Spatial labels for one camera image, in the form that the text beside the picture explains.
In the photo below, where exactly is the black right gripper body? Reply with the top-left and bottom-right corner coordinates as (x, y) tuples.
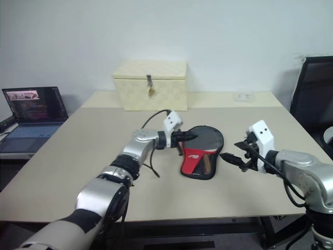
(240, 131), (261, 173)

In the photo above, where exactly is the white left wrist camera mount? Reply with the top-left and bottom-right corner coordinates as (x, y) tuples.
(163, 110), (184, 147)

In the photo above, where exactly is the white round object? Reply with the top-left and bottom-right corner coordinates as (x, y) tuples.
(323, 126), (333, 145)

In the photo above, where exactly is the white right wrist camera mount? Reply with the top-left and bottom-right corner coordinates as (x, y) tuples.
(247, 120), (275, 174)

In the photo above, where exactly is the black table frame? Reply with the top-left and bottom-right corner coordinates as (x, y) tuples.
(104, 214), (309, 250)

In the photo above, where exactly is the black and red paddle case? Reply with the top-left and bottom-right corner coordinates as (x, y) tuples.
(179, 125), (225, 181)

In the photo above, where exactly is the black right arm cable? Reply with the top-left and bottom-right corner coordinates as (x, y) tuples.
(249, 145), (309, 209)

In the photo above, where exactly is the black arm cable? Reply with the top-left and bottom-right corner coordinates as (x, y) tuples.
(141, 109), (172, 179)
(249, 145), (309, 209)

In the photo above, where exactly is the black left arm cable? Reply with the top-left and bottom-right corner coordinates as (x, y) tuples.
(141, 109), (172, 179)

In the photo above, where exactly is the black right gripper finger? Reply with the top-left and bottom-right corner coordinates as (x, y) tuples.
(234, 141), (257, 155)
(219, 153), (247, 168)

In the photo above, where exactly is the white power socket strip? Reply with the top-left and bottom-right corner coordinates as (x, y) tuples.
(233, 91), (257, 103)

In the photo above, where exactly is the black office chair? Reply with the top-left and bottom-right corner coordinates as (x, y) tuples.
(289, 55), (333, 143)

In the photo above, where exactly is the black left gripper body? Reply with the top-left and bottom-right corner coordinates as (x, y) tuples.
(170, 128), (186, 147)

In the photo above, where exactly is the black device beside laptop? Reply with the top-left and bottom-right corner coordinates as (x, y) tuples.
(0, 116), (17, 132)

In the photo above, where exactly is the open laptop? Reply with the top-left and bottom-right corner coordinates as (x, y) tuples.
(0, 86), (70, 154)

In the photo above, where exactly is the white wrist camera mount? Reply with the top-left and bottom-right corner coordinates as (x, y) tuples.
(247, 120), (275, 174)
(163, 110), (184, 147)

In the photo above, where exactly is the cream lidded storage box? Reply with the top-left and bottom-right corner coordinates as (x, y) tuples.
(112, 60), (189, 112)

